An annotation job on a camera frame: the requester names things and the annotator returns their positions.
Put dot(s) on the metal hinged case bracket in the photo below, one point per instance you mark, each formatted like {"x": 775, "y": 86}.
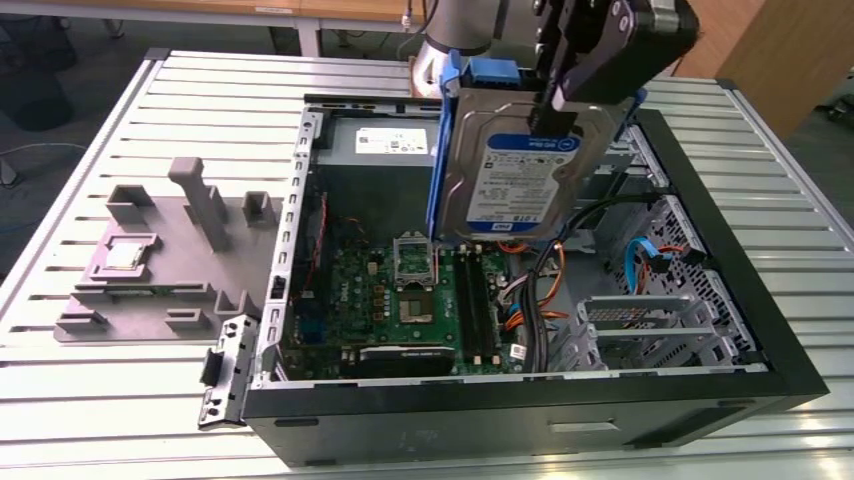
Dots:
{"x": 230, "y": 350}

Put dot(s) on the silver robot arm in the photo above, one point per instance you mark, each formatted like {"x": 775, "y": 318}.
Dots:
{"x": 461, "y": 30}

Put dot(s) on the brown wooden cabinet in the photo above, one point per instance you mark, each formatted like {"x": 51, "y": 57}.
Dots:
{"x": 768, "y": 75}

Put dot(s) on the hard disk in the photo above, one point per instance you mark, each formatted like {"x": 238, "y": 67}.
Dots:
{"x": 521, "y": 175}

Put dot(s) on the grey power supply unit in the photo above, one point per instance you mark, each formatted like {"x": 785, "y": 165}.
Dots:
{"x": 374, "y": 200}

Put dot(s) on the green motherboard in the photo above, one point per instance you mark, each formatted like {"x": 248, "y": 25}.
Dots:
{"x": 361, "y": 300}

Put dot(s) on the black RAM slot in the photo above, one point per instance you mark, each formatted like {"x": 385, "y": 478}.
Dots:
{"x": 469, "y": 300}
{"x": 488, "y": 300}

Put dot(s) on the grey parts rack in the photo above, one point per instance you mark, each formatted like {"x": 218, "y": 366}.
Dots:
{"x": 187, "y": 270}

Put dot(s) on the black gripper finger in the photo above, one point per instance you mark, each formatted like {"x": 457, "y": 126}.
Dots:
{"x": 554, "y": 50}
{"x": 621, "y": 65}

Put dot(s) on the metal disk bay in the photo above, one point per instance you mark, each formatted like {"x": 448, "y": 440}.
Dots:
{"x": 641, "y": 332}

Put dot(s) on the metal locking lever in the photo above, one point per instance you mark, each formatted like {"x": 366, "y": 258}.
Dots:
{"x": 438, "y": 267}

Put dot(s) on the black chair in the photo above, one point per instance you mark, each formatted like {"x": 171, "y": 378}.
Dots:
{"x": 34, "y": 75}

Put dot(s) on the silver CPU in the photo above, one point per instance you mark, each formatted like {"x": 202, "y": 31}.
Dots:
{"x": 127, "y": 256}

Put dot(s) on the black PC case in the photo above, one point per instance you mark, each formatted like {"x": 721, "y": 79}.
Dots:
{"x": 468, "y": 425}

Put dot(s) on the green RAM stick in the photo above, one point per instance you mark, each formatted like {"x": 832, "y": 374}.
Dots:
{"x": 137, "y": 292}

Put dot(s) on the CPU socket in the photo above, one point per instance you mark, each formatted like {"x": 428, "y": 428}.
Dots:
{"x": 422, "y": 307}

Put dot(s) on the black graphics card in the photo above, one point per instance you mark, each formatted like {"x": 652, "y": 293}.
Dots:
{"x": 401, "y": 360}

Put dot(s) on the wooden desk white frame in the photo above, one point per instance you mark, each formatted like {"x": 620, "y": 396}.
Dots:
{"x": 201, "y": 15}

